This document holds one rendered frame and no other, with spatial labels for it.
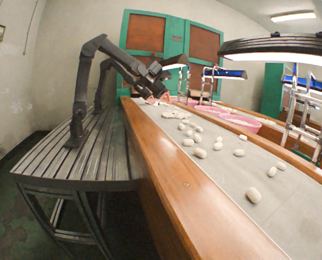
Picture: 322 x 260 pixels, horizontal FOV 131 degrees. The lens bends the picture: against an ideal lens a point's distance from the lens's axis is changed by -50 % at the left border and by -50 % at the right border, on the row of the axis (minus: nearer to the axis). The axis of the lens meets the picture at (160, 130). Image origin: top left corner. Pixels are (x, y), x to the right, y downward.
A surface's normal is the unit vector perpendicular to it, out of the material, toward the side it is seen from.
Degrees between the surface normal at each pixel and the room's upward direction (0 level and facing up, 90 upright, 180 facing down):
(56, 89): 90
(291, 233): 0
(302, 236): 0
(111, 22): 90
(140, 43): 90
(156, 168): 0
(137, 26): 90
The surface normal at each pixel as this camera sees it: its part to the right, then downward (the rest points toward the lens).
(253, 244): 0.07, -0.95
